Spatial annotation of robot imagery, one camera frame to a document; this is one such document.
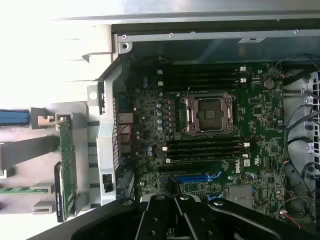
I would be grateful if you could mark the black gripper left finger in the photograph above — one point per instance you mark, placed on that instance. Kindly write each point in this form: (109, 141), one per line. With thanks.
(155, 220)

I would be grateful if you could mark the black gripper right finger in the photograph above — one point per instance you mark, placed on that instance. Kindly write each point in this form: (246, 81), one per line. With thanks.
(195, 220)

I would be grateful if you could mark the blue expansion slot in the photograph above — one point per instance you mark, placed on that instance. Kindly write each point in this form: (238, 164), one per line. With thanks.
(192, 178)

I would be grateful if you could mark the grey chipset heatsink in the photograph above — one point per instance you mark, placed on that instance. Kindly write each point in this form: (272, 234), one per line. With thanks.
(240, 197)

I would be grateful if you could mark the green motherboard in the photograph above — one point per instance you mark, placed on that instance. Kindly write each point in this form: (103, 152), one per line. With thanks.
(262, 140)

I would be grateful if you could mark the metal CPU socket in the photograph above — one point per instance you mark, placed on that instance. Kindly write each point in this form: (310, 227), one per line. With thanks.
(208, 113)

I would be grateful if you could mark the green RAM stick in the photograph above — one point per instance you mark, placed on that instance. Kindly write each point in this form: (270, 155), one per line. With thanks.
(15, 190)

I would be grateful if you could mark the grey parts rack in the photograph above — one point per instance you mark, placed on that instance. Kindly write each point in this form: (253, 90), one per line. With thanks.
(25, 152)

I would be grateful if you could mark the silver coin battery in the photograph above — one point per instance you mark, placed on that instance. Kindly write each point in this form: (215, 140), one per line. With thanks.
(269, 83)

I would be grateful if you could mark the perforated metal drive cage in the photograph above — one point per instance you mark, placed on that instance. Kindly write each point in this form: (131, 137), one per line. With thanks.
(312, 105)

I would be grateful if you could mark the open black PC case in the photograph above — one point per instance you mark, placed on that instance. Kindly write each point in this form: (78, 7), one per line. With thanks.
(175, 50)

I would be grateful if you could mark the hard disk with blue rails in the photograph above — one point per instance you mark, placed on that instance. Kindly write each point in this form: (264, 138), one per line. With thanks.
(12, 117)

